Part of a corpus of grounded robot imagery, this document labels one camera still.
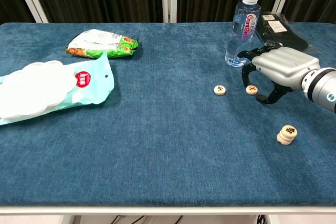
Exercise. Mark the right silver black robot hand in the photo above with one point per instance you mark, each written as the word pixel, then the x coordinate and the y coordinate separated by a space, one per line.
pixel 283 64

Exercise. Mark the wooden chess piece red character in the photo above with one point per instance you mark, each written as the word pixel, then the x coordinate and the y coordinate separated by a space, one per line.
pixel 284 138
pixel 251 90

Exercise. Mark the wooden chess piece black character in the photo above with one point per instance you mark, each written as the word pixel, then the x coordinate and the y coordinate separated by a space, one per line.
pixel 288 130
pixel 283 142
pixel 220 90

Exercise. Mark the black socks in clear bag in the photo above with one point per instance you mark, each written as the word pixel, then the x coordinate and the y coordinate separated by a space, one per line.
pixel 278 31

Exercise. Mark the clear plastic water bottle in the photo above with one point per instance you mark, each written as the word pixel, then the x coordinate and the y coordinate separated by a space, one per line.
pixel 240 37

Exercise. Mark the blue fabric table cover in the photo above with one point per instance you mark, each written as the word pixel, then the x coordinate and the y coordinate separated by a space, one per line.
pixel 168 142

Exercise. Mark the green snack packet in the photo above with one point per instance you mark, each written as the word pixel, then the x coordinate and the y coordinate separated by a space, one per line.
pixel 105 43

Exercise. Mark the mint bag of white plates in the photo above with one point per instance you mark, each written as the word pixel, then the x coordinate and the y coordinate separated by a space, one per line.
pixel 92 87

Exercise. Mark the white table frame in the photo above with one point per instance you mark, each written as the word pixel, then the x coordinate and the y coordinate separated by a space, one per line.
pixel 168 210

